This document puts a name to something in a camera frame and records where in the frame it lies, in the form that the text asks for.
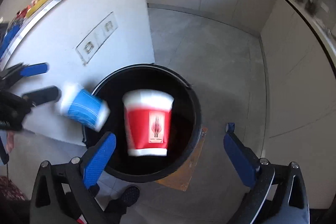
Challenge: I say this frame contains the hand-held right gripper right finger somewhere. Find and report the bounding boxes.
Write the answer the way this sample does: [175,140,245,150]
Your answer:
[223,123,310,224]

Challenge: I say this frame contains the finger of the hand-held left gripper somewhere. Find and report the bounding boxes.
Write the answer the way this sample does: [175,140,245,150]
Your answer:
[22,85,62,108]
[0,63,49,86]

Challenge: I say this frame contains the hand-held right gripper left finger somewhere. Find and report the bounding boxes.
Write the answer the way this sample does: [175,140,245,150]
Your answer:
[29,132,116,224]

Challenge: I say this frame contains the blue white paper cup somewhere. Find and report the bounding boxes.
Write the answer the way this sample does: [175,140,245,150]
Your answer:
[56,82,110,132]

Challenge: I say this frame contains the red paper cup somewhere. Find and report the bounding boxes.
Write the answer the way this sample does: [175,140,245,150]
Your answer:
[122,90,175,157]

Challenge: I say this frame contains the black bucket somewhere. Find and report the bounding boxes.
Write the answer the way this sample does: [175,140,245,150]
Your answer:
[84,63,203,183]

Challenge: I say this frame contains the person's left hand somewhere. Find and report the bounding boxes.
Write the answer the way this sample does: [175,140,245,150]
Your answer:
[6,132,15,154]

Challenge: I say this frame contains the person's black shoe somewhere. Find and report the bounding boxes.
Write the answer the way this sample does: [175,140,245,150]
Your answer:
[105,185,141,214]

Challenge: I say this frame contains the island socket panel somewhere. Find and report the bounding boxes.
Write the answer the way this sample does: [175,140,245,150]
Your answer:
[76,12,118,66]

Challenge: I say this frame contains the red patterned cloth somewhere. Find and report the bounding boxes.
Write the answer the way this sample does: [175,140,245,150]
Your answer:
[0,175,27,201]

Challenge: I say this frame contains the white kitchen island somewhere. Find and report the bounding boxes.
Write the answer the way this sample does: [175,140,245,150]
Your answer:
[0,0,156,147]

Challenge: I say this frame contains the beige lower cabinets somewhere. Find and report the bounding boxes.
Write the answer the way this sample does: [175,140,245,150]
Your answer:
[143,0,336,161]

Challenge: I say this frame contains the black knife holder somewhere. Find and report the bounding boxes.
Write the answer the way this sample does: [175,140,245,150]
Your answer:
[304,0,319,14]

